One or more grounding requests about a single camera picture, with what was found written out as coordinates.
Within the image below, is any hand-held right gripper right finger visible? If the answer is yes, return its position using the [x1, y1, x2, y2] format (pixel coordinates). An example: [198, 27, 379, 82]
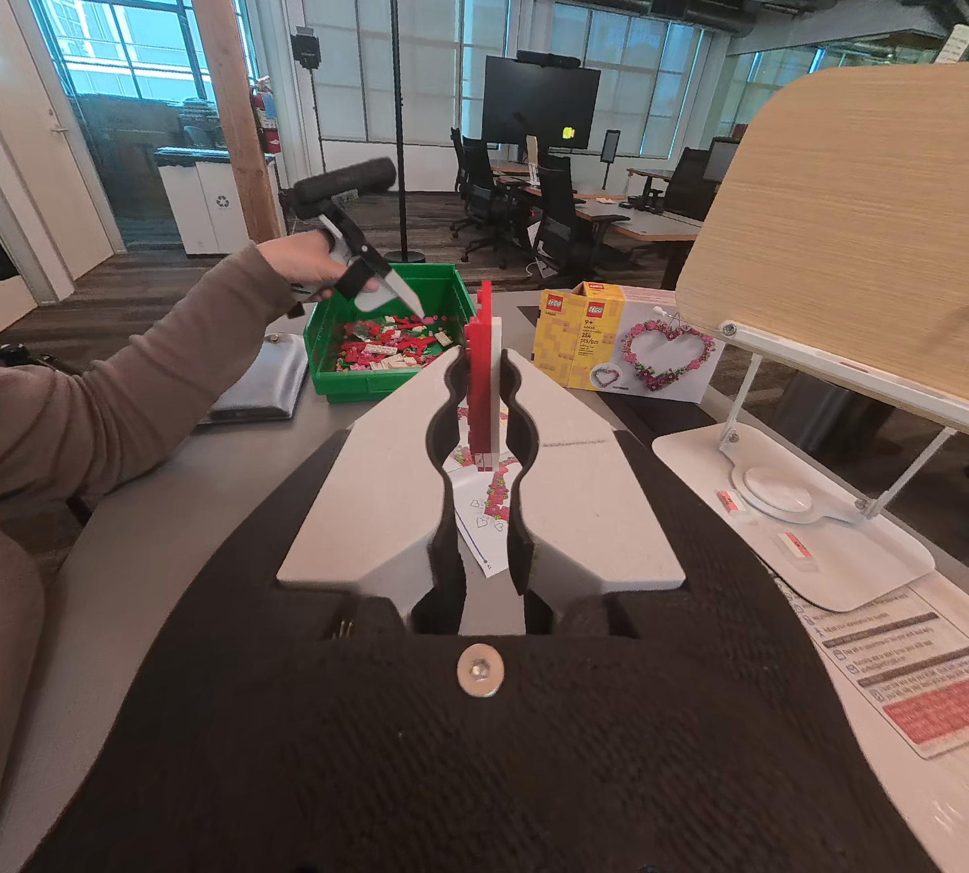
[501, 349, 687, 597]

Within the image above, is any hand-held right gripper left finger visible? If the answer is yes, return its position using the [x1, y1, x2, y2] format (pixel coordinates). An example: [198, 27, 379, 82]
[277, 347, 464, 628]

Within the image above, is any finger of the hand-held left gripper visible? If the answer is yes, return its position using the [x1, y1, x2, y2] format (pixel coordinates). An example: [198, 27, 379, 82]
[362, 269, 425, 318]

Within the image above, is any pile of lego pieces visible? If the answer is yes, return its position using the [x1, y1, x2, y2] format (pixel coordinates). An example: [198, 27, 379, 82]
[326, 313, 463, 376]

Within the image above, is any green plastic bin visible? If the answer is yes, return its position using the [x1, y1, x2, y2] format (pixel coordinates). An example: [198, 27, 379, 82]
[303, 263, 479, 404]

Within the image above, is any red and white lego assembly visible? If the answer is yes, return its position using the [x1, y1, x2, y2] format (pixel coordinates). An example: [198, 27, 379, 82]
[463, 281, 505, 473]

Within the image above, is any person's left forearm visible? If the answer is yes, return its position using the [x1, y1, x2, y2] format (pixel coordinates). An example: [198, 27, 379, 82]
[0, 243, 298, 506]

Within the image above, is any lego instruction booklet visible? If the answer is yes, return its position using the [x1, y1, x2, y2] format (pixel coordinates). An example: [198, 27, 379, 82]
[443, 399, 532, 579]

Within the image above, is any yellow lego set box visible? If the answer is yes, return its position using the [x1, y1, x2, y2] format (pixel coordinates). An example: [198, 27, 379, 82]
[532, 281, 726, 404]

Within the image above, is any person's left hand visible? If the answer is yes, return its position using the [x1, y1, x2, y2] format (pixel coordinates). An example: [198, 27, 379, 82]
[257, 229, 380, 303]

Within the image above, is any black office chair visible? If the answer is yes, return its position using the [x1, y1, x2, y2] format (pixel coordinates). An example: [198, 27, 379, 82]
[663, 146, 719, 220]
[528, 165, 631, 277]
[451, 128, 525, 262]

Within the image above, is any white recycling bin cabinet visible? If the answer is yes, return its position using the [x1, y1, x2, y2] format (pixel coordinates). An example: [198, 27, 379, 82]
[154, 147, 278, 256]

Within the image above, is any black light panel on stand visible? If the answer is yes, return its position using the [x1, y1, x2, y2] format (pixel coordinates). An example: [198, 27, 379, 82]
[290, 27, 329, 174]

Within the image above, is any black flat pouch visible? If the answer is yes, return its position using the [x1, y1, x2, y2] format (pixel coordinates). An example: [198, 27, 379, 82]
[200, 334, 310, 426]

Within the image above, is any wooden pillar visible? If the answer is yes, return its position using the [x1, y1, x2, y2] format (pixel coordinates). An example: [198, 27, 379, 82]
[167, 0, 286, 245]

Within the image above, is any large black tv screen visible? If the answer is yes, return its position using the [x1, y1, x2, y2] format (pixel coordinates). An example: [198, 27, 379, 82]
[481, 55, 601, 151]

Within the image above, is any wooden office desk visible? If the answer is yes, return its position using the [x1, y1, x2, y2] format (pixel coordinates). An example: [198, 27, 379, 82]
[571, 195, 707, 291]

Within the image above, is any pale office door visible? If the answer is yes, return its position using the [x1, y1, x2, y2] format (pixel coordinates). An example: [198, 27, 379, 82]
[0, 0, 127, 283]

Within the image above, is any laminated instruction sheet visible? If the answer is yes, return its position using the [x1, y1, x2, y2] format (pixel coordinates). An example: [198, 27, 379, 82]
[772, 570, 969, 762]

